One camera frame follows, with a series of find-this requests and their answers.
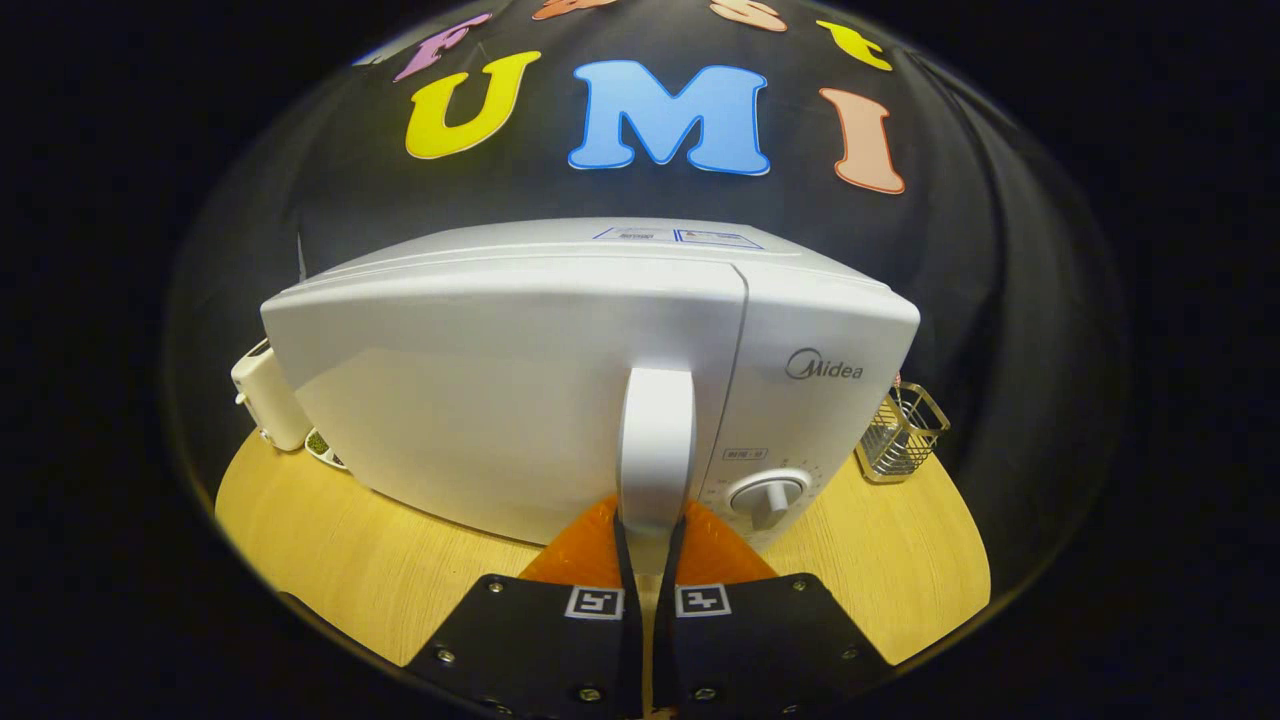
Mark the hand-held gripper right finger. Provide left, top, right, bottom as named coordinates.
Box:
left=652, top=500, right=894, bottom=720

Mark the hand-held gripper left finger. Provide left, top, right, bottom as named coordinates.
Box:
left=403, top=495, right=646, bottom=720

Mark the white microwave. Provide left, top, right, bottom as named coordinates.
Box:
left=260, top=217, right=922, bottom=576

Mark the white divided dish of beans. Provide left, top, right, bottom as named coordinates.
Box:
left=304, top=428, right=349, bottom=471

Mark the cream toaster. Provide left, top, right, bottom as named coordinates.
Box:
left=230, top=338, right=313, bottom=453

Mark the wire mesh holder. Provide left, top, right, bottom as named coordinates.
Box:
left=853, top=382, right=951, bottom=485

